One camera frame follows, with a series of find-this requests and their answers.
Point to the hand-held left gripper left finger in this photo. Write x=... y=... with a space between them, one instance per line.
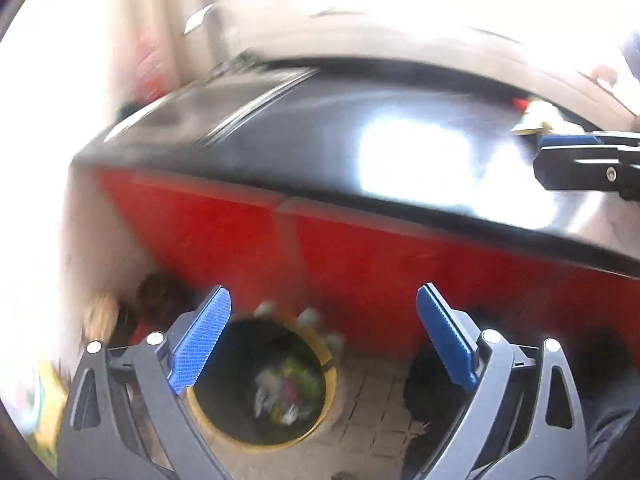
x=200 y=340

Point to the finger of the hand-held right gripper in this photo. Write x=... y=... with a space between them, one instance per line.
x=570 y=141
x=575 y=170

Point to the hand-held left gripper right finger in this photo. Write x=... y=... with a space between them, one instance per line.
x=445 y=335

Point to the green snack packet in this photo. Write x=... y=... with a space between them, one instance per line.
x=537 y=115

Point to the black bin with yellow rim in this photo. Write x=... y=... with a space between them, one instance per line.
x=240 y=360

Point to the dark brown round object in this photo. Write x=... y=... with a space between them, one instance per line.
x=162 y=292

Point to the red cabinet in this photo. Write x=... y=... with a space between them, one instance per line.
x=375 y=270

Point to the round straw disc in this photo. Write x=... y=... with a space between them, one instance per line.
x=100 y=317

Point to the yellow box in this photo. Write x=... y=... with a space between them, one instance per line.
x=52 y=400

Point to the steel kitchen sink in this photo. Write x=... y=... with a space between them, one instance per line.
x=250 y=110

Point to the red dish soap bottle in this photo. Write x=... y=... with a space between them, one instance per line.
x=150 y=67

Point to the white wall fixture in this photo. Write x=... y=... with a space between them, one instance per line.
x=200 y=17

